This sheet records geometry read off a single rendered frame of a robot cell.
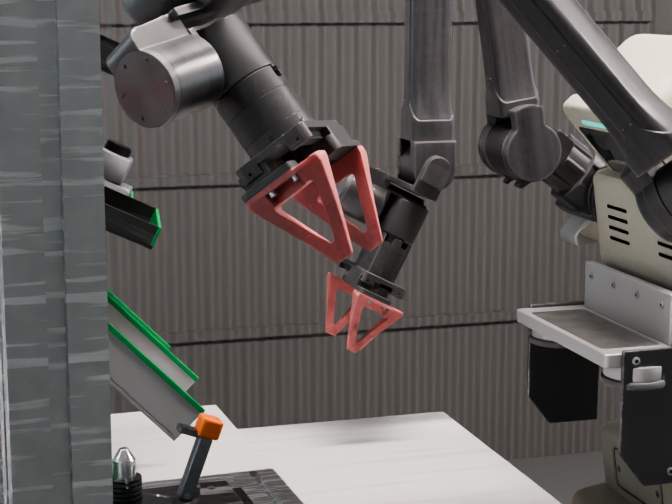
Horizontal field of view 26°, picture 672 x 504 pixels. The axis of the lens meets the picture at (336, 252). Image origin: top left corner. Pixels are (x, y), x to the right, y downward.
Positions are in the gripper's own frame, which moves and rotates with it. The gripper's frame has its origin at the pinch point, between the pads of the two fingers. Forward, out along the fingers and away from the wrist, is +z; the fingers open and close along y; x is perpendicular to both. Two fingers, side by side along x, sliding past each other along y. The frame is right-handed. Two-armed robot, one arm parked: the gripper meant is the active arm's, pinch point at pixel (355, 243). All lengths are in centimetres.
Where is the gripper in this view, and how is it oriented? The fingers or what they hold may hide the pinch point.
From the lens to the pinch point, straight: 110.5
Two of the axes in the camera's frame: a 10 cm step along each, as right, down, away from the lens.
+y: 2.6, -0.9, 9.6
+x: -7.8, 5.7, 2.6
